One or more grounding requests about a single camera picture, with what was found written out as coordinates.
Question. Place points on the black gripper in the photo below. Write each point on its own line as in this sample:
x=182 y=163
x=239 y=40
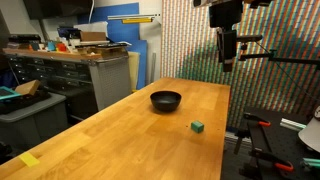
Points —
x=225 y=15

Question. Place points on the green block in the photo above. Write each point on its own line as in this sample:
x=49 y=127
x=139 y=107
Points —
x=197 y=126

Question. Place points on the black bowl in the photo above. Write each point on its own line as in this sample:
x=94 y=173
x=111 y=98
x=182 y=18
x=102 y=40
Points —
x=165 y=101

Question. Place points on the blue foam board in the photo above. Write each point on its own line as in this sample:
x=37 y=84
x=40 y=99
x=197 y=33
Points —
x=117 y=31

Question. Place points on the yellow level tool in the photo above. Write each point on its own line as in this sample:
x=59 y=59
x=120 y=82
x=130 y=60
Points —
x=137 y=20

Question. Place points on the grey pegboard cabinet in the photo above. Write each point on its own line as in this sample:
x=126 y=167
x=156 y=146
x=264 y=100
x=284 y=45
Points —
x=91 y=82

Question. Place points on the black orange clamp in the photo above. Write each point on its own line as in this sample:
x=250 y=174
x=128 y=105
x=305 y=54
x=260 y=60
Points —
x=277 y=162

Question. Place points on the cardboard box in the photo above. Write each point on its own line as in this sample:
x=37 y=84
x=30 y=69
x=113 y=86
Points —
x=28 y=88

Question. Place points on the grey storage bin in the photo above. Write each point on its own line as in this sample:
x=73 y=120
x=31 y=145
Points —
x=32 y=125

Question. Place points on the teal tablet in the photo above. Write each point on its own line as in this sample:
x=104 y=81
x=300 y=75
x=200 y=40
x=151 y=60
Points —
x=6 y=93

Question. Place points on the yellow sticky note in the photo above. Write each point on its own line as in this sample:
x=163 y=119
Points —
x=29 y=159

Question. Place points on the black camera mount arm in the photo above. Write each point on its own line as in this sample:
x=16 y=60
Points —
x=271 y=54

